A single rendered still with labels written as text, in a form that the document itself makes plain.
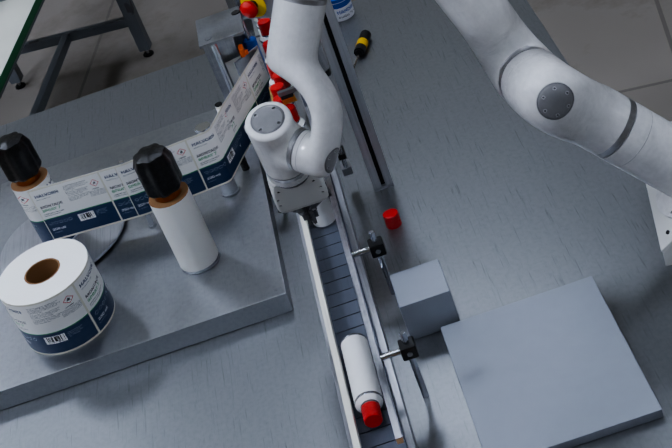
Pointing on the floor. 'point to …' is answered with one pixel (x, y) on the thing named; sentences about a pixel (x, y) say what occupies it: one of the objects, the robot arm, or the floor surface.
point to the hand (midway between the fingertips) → (309, 213)
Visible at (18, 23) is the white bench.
